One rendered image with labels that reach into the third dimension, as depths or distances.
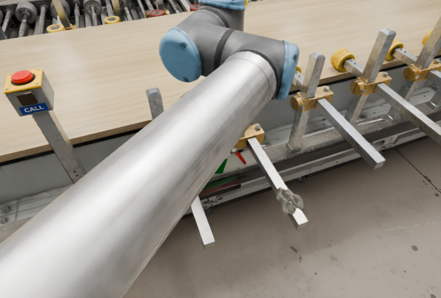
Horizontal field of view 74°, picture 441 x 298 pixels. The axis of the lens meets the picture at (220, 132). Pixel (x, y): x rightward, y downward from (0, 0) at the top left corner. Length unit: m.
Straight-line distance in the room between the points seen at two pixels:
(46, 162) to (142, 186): 1.00
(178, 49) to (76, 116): 0.69
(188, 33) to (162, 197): 0.32
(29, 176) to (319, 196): 1.54
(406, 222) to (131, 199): 1.95
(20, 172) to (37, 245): 1.05
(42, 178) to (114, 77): 0.47
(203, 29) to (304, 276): 1.44
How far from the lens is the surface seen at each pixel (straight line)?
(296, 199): 0.86
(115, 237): 0.21
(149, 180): 0.23
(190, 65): 0.49
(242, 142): 0.99
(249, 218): 1.80
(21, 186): 1.31
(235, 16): 0.60
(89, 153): 1.19
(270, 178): 0.90
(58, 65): 1.44
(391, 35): 1.09
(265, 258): 1.71
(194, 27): 0.52
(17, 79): 0.74
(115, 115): 1.08
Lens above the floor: 1.58
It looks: 45 degrees down
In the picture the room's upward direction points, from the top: straight up
